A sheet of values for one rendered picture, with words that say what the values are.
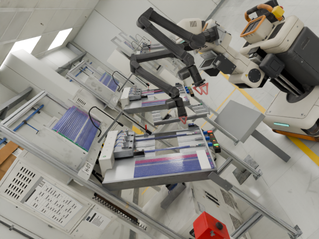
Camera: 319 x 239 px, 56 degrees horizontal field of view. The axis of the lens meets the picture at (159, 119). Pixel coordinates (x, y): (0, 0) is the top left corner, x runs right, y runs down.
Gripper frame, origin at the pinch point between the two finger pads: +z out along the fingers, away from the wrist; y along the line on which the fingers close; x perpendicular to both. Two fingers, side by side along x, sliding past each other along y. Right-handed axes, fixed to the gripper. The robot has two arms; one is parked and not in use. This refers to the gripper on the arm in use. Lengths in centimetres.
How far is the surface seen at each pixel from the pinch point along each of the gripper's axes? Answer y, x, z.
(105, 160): 31, -56, 0
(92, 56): -753, -249, -2
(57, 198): 52, -87, 8
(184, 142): 2.8, -3.5, 14.6
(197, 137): -4.0, 6.8, 16.0
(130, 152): 17.8, -41.8, 5.4
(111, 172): 36, -54, 8
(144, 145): -0.4, -34.1, 10.1
